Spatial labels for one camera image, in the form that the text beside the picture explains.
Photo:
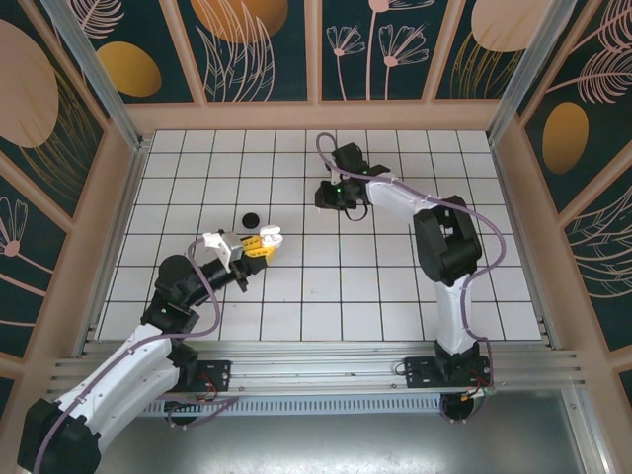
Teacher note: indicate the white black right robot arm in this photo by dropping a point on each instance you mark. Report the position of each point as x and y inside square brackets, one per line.
[395, 195]

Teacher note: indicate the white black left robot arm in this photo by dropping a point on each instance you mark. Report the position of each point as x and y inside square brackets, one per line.
[123, 355]

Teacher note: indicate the small black round case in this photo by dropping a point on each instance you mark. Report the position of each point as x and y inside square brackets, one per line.
[251, 220]

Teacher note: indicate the grey metal base sheet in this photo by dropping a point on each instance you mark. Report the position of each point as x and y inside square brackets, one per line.
[321, 444]

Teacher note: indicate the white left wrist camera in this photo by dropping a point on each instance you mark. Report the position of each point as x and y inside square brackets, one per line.
[229, 247]

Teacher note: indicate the aluminium table side rail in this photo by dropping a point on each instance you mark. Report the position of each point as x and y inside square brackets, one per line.
[101, 301]
[534, 296]

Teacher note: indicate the pink flower outline wall panel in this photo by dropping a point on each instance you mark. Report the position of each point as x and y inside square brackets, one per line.
[355, 74]

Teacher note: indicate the long aluminium base rail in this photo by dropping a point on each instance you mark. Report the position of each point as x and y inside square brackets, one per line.
[321, 368]

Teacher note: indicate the single flower wall panel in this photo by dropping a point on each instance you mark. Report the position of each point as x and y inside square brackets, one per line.
[24, 276]

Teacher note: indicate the orange circle leaves wall panel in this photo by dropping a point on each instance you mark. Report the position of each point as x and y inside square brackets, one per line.
[237, 20]

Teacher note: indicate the aluminium corner post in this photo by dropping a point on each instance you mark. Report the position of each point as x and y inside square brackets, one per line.
[97, 74]
[527, 74]

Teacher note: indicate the orange oval feather wall panel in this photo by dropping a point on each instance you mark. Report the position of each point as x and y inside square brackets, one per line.
[565, 138]

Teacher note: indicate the pale circle grass wall panel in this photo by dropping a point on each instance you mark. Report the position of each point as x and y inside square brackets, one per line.
[498, 24]

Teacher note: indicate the large pale circle wall panel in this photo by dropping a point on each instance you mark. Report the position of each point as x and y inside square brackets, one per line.
[24, 84]

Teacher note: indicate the pink leaf outline wall panel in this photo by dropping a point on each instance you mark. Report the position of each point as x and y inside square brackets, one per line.
[607, 257]

